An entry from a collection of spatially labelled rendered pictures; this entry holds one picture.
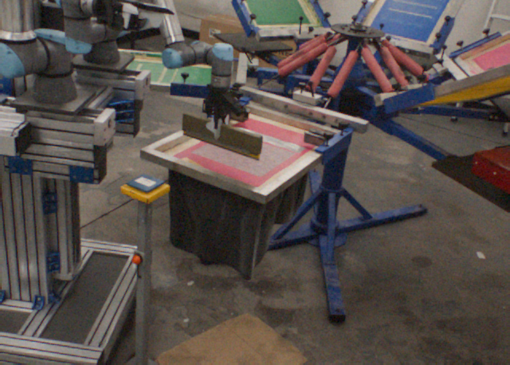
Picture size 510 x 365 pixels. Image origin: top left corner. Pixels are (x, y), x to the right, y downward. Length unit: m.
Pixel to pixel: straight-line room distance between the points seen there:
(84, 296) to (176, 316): 0.49
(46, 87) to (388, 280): 2.27
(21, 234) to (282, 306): 1.37
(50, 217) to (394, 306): 1.85
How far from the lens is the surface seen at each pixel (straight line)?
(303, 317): 3.29
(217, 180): 2.33
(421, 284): 3.74
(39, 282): 2.91
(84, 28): 1.90
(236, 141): 2.38
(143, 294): 2.56
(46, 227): 2.77
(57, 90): 2.22
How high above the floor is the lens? 2.04
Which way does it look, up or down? 26 degrees down
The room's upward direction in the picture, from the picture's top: 6 degrees clockwise
